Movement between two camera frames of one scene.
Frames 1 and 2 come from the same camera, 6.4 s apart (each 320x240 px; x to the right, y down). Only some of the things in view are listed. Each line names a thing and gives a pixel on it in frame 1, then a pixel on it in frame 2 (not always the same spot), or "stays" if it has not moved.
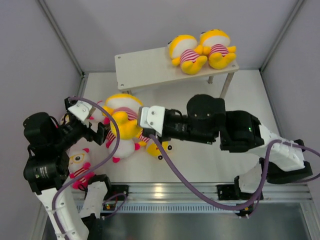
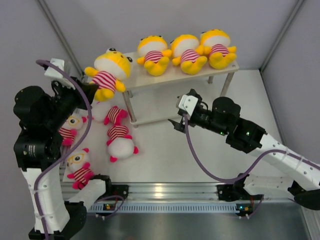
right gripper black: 164,137 -> 179,126
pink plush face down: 126,148 stays
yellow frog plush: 216,46 stays
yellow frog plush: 184,52 stays
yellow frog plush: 125,108 -> 154,54
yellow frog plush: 153,149 -> 110,69
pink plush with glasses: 79,163 stays
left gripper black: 98,137 -> 58,86
